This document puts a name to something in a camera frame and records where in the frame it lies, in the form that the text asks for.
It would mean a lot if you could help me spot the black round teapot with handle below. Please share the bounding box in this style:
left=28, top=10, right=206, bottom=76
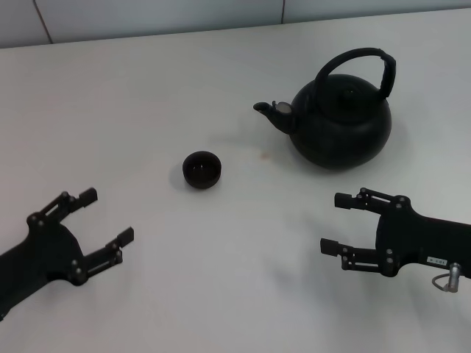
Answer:
left=252, top=47, right=397, bottom=171

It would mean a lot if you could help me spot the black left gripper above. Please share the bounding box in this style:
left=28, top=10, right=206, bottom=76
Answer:
left=0, top=188, right=135, bottom=324

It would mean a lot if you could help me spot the silver right gripper cable plug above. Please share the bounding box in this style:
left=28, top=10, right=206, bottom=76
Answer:
left=431, top=262, right=463, bottom=293

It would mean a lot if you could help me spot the small dark teacup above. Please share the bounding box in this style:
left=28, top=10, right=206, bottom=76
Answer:
left=182, top=150, right=224, bottom=191

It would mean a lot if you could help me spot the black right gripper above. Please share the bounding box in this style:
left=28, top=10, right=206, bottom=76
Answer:
left=319, top=187, right=471, bottom=279

